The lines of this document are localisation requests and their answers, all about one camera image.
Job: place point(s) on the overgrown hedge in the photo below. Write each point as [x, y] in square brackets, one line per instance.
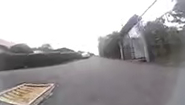
[109, 46]

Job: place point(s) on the row of trees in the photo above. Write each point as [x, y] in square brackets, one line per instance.
[46, 47]

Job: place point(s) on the white car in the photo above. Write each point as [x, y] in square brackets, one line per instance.
[85, 55]

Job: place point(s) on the yellowish drain grate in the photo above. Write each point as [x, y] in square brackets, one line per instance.
[23, 94]

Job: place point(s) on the roofed gate structure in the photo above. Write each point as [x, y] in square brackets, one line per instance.
[133, 42]

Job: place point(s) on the grey asphalt road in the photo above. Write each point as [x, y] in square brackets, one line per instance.
[98, 88]

